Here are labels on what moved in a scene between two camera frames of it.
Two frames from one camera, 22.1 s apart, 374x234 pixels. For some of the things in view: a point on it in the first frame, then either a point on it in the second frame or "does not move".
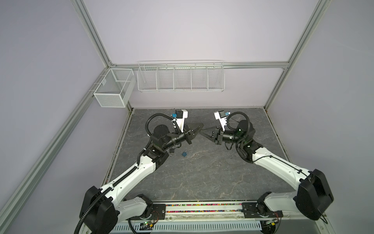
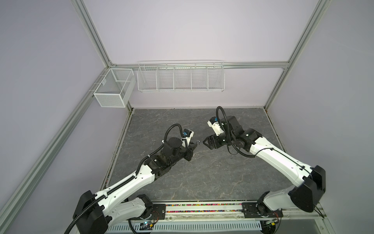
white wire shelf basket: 181,76 does not move
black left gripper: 191,134 to 189,151
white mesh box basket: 115,88 does not move
